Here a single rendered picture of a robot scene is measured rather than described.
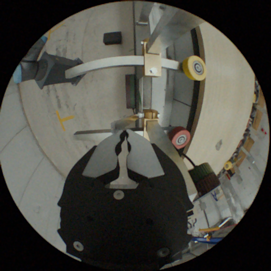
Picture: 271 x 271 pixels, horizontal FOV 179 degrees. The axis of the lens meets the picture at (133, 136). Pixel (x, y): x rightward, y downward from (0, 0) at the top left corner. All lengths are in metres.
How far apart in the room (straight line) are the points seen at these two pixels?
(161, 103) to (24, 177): 2.90
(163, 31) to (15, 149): 2.71
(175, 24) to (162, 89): 0.44
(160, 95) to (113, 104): 0.75
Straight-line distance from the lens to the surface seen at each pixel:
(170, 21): 0.15
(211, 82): 0.36
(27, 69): 0.77
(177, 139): 0.32
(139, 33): 0.52
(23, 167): 2.70
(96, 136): 0.34
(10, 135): 2.66
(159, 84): 0.53
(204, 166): 0.16
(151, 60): 0.28
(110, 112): 1.20
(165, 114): 0.58
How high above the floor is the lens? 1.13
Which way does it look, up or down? 57 degrees down
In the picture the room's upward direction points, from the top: 175 degrees clockwise
